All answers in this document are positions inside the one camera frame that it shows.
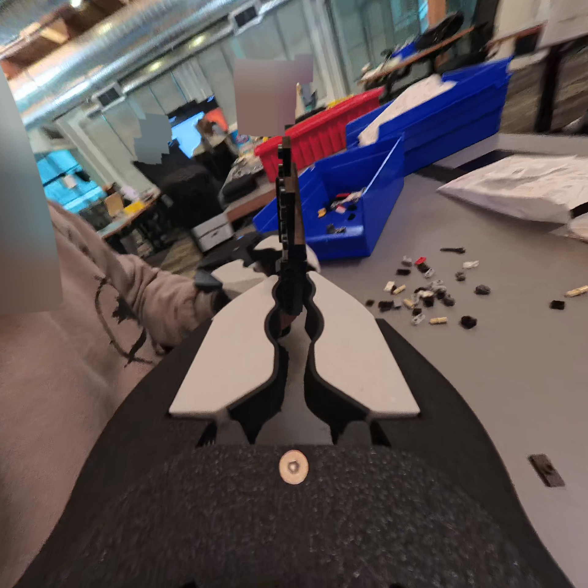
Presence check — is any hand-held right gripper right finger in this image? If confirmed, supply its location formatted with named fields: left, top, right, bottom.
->
left=303, top=271, right=421, bottom=420

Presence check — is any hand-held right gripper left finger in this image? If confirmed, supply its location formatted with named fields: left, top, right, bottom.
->
left=169, top=276, right=282, bottom=420

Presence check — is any black toy brick car chassis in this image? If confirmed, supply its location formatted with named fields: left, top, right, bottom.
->
left=275, top=135, right=308, bottom=322

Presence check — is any person's left forearm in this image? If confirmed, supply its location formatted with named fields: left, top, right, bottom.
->
left=46, top=200, right=221, bottom=364

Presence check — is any grey desk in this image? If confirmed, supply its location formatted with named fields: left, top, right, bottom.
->
left=220, top=133, right=588, bottom=588

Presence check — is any small blue plastic bin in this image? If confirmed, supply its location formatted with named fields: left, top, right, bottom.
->
left=253, top=135, right=406, bottom=262

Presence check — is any computer monitor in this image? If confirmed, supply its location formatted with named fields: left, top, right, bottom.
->
left=168, top=110, right=207, bottom=159

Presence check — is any red plastic bin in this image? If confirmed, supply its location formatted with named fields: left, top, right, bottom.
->
left=254, top=87, right=384, bottom=172

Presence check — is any pile of loose toy bricks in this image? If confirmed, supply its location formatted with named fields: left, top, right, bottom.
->
left=365, top=255, right=492, bottom=330

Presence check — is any white paper bag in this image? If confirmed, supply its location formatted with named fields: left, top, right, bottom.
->
left=358, top=76, right=458, bottom=148
left=436, top=154, right=588, bottom=226

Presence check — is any large blue plastic bin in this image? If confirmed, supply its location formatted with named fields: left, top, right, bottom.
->
left=345, top=57, right=513, bottom=177

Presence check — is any black flat brick plate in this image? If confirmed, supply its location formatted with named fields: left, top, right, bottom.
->
left=527, top=454, right=566, bottom=488

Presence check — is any wooden office table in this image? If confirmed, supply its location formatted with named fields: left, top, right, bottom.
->
left=358, top=25, right=476, bottom=88

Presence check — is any silver ventilation duct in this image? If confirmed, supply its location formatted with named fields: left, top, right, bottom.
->
left=0, top=0, right=295, bottom=125

